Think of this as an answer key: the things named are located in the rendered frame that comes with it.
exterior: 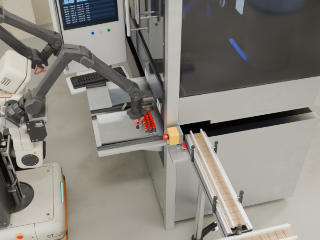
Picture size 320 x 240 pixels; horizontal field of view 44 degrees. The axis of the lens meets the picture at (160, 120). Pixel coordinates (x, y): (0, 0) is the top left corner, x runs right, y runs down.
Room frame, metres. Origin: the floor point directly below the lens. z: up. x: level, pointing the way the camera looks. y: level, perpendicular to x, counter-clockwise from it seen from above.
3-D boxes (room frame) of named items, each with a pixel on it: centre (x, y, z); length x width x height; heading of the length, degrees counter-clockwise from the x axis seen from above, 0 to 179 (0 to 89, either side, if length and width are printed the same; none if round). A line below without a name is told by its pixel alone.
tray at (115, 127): (1.82, 0.20, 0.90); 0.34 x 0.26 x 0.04; 103
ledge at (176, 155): (1.62, -0.12, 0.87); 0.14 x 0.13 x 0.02; 104
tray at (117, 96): (2.17, 0.18, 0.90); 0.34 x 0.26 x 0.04; 104
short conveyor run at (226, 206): (1.38, -0.29, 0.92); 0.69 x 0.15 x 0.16; 14
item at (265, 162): (2.80, -0.28, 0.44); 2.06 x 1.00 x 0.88; 14
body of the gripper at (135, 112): (1.78, 0.14, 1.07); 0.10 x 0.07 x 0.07; 118
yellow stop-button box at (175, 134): (1.63, -0.08, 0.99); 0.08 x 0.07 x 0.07; 104
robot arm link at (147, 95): (1.79, 0.10, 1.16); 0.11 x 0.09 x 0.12; 105
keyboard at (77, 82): (2.46, 0.46, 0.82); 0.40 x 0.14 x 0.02; 111
